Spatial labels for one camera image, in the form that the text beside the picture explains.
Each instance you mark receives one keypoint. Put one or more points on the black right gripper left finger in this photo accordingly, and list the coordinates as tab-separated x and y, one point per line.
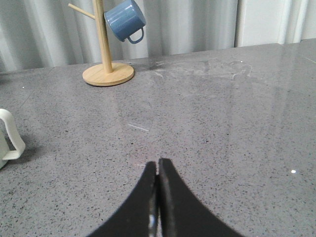
138	215

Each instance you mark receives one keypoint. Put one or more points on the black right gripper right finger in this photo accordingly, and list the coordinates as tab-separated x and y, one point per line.
181	213

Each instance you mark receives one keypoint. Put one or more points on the wooden mug tree stand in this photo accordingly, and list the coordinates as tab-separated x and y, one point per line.
108	73

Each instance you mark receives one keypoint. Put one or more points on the blue enamel mug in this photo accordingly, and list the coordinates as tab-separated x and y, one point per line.
125	19

